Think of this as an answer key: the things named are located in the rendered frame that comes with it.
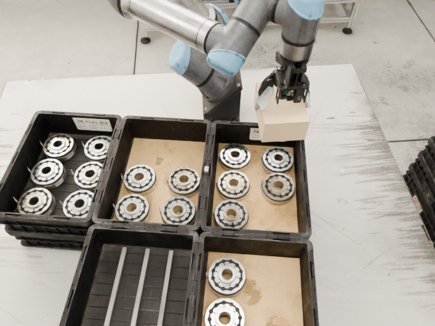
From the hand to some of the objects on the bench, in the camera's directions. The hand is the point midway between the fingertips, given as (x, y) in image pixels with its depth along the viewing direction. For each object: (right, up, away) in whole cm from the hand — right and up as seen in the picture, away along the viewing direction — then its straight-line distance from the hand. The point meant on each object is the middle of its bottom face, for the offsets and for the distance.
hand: (280, 107), depth 101 cm
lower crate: (-66, -28, +29) cm, 77 cm away
